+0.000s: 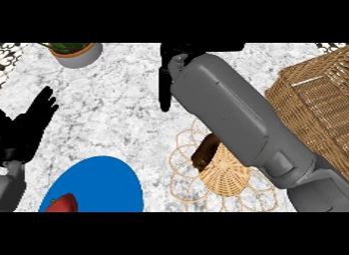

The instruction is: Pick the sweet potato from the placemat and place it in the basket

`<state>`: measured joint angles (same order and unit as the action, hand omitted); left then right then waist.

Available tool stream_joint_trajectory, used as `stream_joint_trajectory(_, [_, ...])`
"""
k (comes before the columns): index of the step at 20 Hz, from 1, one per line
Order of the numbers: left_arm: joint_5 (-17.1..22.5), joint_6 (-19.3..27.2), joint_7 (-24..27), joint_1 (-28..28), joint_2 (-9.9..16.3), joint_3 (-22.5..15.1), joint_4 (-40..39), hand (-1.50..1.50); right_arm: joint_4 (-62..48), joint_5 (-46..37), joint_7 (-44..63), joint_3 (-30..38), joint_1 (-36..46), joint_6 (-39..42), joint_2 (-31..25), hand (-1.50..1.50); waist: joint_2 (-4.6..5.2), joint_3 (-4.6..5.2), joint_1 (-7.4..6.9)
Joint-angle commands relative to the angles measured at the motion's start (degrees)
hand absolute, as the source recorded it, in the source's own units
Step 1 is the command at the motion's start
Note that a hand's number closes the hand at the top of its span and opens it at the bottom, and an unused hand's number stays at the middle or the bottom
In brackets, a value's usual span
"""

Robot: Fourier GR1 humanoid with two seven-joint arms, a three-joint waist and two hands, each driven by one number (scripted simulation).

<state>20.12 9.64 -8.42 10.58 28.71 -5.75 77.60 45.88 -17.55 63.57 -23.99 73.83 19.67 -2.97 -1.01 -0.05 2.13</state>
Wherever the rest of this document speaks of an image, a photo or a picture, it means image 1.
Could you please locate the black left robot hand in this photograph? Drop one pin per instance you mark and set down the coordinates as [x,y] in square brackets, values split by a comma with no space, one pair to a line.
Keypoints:
[24,129]

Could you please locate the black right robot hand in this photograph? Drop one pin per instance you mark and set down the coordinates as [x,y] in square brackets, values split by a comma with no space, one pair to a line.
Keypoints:
[169,53]

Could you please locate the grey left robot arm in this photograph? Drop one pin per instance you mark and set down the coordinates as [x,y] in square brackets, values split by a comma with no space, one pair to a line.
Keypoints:
[3,189]

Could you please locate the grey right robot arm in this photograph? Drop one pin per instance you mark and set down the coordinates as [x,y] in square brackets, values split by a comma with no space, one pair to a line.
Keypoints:
[240,123]

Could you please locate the brown sweet potato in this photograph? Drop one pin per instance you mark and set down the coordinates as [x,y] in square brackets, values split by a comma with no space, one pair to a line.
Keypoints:
[204,153]

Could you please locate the brown wicker basket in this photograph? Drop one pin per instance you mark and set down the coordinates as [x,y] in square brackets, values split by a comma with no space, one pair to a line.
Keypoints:
[324,109]

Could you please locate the round woven wicker placemat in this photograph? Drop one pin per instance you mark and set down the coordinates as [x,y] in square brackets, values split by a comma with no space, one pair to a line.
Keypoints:
[220,179]

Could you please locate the grey potted plant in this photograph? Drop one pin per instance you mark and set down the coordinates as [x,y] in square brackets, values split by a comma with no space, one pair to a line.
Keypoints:
[75,53]

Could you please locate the black white patterned tile panel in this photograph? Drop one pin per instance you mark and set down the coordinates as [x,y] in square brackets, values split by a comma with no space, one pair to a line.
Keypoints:
[0,66]

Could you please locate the blue round plate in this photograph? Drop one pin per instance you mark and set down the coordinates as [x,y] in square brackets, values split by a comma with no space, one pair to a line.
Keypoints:
[101,186]

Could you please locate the red bell pepper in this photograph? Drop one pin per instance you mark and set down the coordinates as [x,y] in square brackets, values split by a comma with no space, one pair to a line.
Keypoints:
[64,204]

